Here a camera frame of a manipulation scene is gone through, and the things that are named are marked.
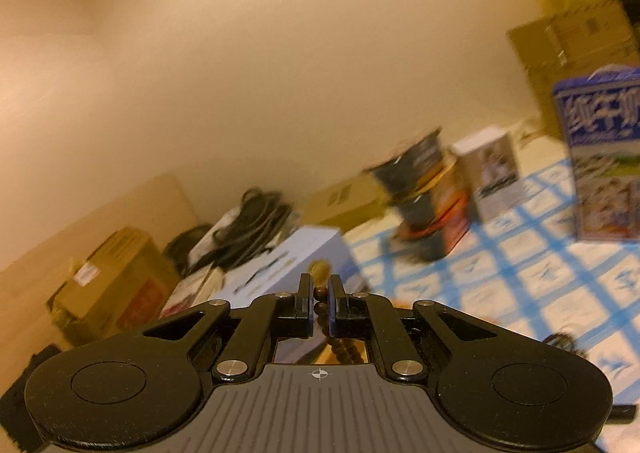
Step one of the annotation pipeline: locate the blue checkered bed sheet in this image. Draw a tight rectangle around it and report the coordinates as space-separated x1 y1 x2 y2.
344 132 640 453

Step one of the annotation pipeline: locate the bottom black food bowl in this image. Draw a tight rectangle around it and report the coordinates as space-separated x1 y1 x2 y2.
395 193 471 261

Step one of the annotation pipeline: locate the stack of papers books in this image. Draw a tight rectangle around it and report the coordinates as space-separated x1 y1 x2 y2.
160 265 224 319

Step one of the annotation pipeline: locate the left side cardboard box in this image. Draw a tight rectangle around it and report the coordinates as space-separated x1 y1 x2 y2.
46 227 181 347

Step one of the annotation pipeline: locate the small white product box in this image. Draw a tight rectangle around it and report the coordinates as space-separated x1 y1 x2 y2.
450 126 525 222

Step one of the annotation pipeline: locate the dark wooden bead bracelet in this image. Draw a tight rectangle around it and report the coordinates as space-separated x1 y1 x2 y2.
312 285 370 365

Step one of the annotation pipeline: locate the middle black food bowl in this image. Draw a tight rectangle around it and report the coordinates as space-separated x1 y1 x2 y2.
394 162 466 228

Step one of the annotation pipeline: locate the large pure milk carton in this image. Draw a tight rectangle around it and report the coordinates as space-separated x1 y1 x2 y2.
209 226 366 308

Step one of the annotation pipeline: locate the black cable bundle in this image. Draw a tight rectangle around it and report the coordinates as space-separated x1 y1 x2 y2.
164 188 296 279

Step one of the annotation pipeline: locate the small blue milk carton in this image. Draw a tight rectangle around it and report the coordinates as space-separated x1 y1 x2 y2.
553 64 640 241

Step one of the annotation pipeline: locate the brown cardboard box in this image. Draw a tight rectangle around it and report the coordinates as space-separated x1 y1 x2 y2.
508 0 639 140

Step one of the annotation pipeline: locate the black food bowl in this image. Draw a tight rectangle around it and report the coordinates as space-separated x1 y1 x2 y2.
366 127 444 200
395 193 471 261
394 162 466 228

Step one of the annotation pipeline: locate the top black food bowl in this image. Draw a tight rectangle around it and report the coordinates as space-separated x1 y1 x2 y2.
366 127 444 200

